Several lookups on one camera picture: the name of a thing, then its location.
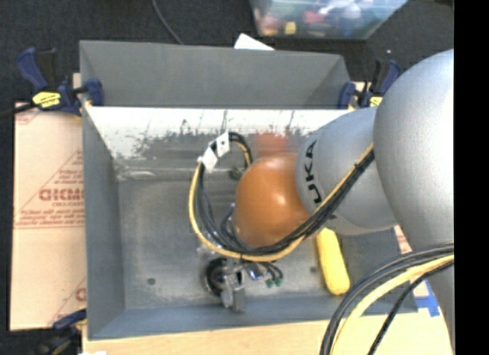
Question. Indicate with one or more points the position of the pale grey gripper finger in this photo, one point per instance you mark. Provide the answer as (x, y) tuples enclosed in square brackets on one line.
[(227, 293), (239, 300)]

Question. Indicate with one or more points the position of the yellow long block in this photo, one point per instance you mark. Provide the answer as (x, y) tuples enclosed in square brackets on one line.
[(333, 265)]

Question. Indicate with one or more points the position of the grey metal bin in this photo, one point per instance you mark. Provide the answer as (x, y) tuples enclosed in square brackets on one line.
[(160, 231)]

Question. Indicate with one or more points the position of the brown cardboard board, red print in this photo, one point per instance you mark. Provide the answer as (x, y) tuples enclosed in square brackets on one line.
[(46, 231)]

